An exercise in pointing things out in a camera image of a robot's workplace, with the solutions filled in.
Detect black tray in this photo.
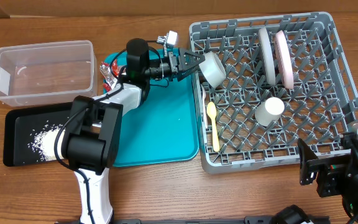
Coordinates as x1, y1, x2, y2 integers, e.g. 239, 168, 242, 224
3, 103, 71, 167

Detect red foil wrapper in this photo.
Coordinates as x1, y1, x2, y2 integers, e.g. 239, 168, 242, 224
99, 61, 119, 92

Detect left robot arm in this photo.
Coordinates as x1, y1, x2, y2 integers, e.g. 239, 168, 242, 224
53, 31, 206, 223

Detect grey bowl with rice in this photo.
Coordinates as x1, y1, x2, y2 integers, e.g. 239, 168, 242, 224
199, 52, 226, 88

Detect yellow plastic spoon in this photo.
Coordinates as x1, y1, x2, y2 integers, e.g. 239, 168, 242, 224
206, 101, 220, 152

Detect grey dishwasher rack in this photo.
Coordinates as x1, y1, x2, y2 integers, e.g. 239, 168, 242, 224
189, 12, 358, 174

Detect grey plate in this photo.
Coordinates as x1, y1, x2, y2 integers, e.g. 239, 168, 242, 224
258, 27, 275, 85

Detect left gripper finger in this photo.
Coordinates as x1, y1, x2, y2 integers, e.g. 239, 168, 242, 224
178, 48, 205, 67
176, 65, 199, 82

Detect clear plastic bin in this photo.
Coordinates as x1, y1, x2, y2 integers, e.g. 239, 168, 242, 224
0, 40, 98, 107

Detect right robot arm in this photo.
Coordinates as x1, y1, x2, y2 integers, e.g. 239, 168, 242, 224
298, 122, 358, 223

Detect white plastic utensil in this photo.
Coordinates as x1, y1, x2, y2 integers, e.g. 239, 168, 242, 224
201, 85, 208, 129

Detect spilled white rice pile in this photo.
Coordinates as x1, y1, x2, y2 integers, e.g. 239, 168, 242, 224
27, 124, 63, 162

